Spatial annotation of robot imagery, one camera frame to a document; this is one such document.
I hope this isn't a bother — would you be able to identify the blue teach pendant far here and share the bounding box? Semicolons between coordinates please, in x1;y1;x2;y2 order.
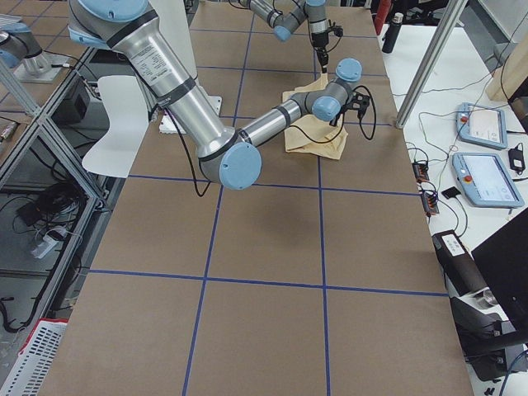
456;102;507;150

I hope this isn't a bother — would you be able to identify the aluminium frame post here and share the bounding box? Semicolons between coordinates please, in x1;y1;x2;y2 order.
395;0;468;129

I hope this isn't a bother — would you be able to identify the blue teach pendant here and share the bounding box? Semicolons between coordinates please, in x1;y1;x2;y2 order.
451;153;525;209
456;102;507;150

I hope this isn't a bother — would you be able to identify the black power adapter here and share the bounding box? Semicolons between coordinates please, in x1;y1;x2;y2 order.
508;143;526;174

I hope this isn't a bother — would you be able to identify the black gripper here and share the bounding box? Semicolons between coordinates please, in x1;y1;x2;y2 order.
310;31;329;73
329;92;370;126

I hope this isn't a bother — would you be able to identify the white perforated basket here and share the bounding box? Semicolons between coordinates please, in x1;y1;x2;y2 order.
1;318;68;396

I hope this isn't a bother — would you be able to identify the black water bottle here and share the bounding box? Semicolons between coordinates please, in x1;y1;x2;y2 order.
381;12;404;54

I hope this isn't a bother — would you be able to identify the red cylinder bottle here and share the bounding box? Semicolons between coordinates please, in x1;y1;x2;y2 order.
374;0;392;35

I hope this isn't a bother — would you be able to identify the black monitor on stand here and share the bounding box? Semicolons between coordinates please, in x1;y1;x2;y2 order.
431;210;527;381

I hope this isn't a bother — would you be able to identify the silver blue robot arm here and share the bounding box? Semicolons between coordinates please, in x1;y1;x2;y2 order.
237;0;342;73
68;1;370;190

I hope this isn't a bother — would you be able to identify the cream yellow graphic shirt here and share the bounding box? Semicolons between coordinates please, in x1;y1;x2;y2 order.
280;72;349;162

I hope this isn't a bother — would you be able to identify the white power strip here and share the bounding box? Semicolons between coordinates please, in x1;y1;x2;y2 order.
31;230;63;259

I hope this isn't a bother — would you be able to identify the blue teach pendant near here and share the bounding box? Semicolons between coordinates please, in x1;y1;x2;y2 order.
451;153;525;209

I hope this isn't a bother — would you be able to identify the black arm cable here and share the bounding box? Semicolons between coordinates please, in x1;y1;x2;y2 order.
288;85;379;145

